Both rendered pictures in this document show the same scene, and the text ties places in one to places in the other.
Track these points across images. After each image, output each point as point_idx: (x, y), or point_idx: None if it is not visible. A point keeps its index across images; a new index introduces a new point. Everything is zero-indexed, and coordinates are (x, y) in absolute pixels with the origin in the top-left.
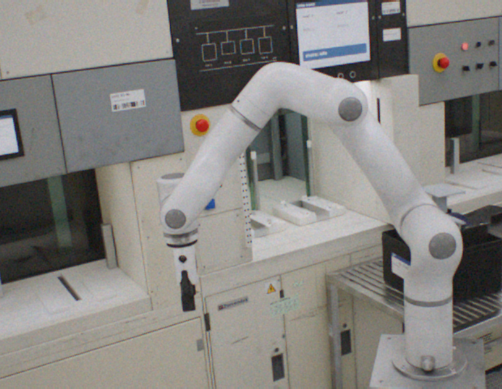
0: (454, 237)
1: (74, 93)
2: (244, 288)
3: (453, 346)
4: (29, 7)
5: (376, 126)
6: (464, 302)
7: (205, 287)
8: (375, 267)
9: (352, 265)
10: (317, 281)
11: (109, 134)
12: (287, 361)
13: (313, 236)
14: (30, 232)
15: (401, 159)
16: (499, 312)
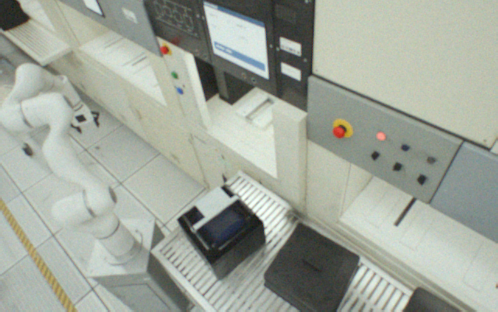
0: (53, 220)
1: None
2: (204, 138)
3: (131, 254)
4: None
5: (50, 138)
6: (198, 257)
7: (187, 123)
8: (254, 194)
9: (254, 180)
10: (240, 169)
11: (129, 28)
12: None
13: (252, 148)
14: None
15: (51, 165)
16: (182, 280)
